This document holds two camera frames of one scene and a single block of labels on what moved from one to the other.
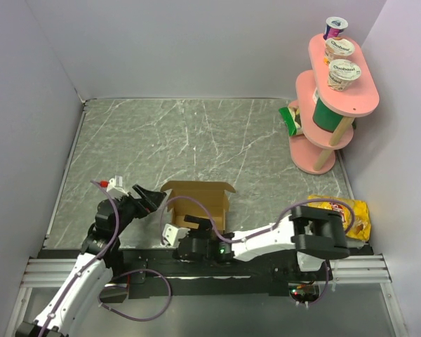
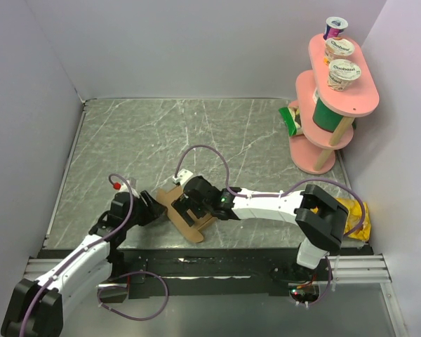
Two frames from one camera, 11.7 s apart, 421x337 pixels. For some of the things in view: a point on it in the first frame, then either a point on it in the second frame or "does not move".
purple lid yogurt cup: (335, 24) does not move
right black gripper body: (203, 234) to (205, 207)
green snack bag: (292, 119) does not move
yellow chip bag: (361, 227) does not move
